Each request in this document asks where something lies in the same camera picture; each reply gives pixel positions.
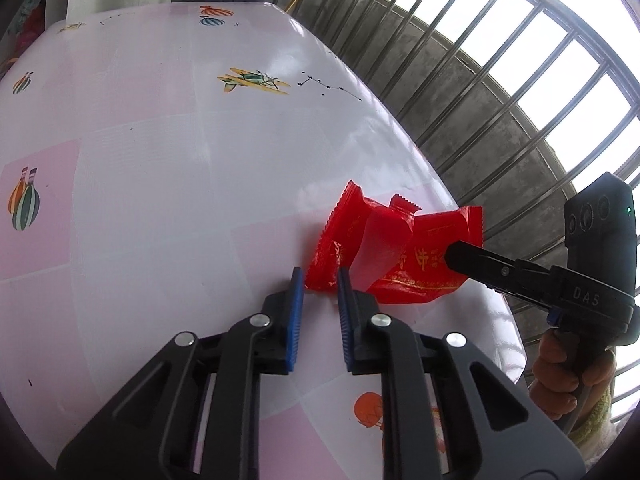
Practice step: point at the person's right forearm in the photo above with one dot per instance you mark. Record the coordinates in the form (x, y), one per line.
(595, 430)

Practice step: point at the pink printed tablecloth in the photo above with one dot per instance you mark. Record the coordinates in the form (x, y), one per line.
(150, 185)

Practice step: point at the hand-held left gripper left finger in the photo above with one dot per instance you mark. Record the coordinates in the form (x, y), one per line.
(295, 320)

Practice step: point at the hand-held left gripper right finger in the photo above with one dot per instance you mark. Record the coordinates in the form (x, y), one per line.
(345, 320)

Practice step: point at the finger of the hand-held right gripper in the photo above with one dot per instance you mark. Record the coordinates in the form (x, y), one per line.
(490, 267)

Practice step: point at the metal balcony railing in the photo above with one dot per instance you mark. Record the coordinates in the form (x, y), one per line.
(567, 20)

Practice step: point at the red snack wrapper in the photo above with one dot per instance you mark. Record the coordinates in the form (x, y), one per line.
(335, 245)
(430, 240)

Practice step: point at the colourful plastic toys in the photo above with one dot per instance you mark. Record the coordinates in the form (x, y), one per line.
(30, 20)

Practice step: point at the person's right hand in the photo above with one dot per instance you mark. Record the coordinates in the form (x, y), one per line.
(550, 375)

